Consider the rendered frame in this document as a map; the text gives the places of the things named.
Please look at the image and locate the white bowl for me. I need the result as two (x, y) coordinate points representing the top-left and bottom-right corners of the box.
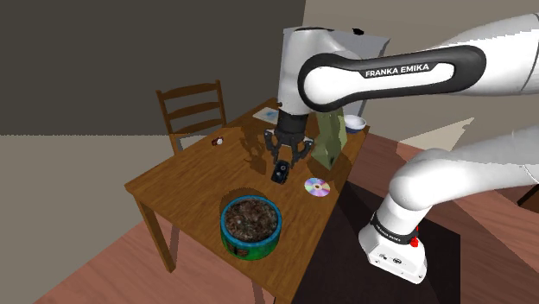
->
(344, 113), (368, 136)

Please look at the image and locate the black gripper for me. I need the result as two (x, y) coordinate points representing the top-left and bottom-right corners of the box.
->
(263, 110), (315, 169)

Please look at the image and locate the blue green round tin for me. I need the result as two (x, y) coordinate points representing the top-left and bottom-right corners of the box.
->
(219, 194), (283, 262)

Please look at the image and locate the green paper bag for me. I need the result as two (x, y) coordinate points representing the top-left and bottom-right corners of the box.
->
(310, 110), (349, 172)

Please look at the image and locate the shiny compact disc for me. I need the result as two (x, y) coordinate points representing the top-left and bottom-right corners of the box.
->
(303, 177), (332, 199)

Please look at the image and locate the pale blue flat book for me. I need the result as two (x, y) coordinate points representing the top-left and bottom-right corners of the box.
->
(251, 106), (282, 125)

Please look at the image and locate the wooden table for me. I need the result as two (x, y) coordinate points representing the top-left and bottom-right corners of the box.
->
(124, 97), (371, 304)

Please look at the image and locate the dark robot stand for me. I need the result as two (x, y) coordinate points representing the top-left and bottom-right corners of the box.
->
(292, 180), (462, 304)

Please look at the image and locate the wooden chair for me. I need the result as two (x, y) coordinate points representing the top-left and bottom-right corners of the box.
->
(155, 79), (229, 155)

